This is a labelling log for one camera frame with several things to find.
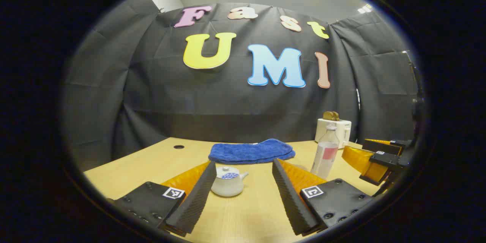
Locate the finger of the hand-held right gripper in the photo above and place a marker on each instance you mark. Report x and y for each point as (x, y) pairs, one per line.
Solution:
(381, 147)
(360, 159)

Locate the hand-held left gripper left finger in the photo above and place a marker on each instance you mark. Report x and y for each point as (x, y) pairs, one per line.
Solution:
(193, 201)

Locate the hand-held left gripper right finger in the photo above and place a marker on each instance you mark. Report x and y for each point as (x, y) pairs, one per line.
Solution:
(290, 197)

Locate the clear plastic water bottle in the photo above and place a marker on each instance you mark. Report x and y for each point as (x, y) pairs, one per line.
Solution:
(325, 155)

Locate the white ceramic teacup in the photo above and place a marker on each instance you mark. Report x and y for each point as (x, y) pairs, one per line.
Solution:
(227, 188)

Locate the white toaster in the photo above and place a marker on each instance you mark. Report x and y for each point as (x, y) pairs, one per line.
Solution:
(341, 131)

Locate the brown toast slice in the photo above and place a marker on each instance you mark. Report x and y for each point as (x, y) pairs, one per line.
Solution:
(328, 115)
(336, 116)

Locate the blue folded towel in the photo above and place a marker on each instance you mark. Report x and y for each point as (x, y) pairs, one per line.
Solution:
(250, 152)

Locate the black backdrop cloth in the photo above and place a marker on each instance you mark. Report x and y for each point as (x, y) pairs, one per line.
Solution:
(212, 98)

